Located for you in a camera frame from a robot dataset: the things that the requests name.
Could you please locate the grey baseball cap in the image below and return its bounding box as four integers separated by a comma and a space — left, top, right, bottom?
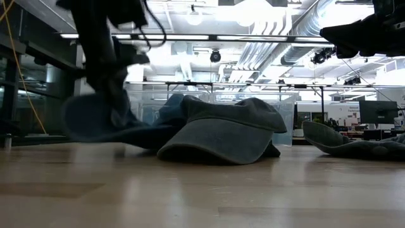
156, 96, 288, 165
302, 120, 405, 162

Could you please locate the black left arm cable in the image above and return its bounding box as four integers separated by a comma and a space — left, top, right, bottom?
139, 0, 168, 49

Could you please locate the black computer monitor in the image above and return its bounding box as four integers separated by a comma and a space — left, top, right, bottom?
359, 100, 399, 125

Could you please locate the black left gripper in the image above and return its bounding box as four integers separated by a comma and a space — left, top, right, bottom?
70, 8, 131, 127

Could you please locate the black aluminium rig frame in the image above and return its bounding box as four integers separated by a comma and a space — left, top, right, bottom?
0, 0, 85, 149

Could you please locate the clear plastic container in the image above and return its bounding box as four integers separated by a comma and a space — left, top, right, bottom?
208, 91, 299, 147
126, 90, 210, 126

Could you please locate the black distant workstation frame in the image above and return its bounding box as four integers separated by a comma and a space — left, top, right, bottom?
125, 80, 405, 124

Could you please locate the overhead LED light bar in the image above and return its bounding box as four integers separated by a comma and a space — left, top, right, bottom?
59, 32, 333, 44

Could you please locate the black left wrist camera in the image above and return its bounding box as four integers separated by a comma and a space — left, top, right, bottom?
112, 37, 150, 67

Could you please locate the yellow extension cable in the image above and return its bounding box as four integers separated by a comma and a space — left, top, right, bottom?
0, 0, 47, 136

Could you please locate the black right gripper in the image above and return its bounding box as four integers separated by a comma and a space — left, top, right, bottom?
320, 0, 405, 58

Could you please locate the silver ventilation duct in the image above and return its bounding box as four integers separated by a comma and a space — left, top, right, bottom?
280, 0, 341, 66

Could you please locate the round white pendant lamp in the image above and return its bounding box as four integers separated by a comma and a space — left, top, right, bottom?
185, 4, 204, 27

